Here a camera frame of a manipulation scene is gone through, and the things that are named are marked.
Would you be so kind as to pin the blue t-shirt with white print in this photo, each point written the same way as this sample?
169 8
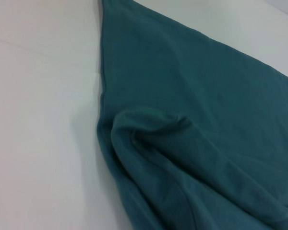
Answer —
194 119

